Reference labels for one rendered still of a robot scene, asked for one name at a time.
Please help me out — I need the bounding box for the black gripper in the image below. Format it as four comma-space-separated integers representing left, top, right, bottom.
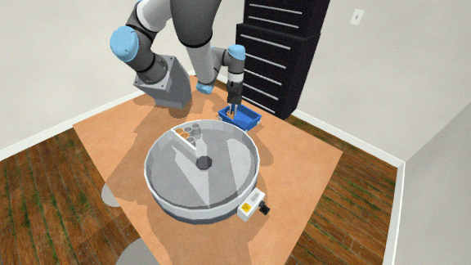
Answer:
227, 72, 244, 116

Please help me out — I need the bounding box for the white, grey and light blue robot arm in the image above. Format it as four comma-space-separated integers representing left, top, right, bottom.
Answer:
110, 0, 245, 94

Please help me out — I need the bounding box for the grey metal sleeve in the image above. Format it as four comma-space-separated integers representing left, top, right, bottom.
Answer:
191, 124, 200, 135
183, 127, 193, 137
186, 137, 196, 147

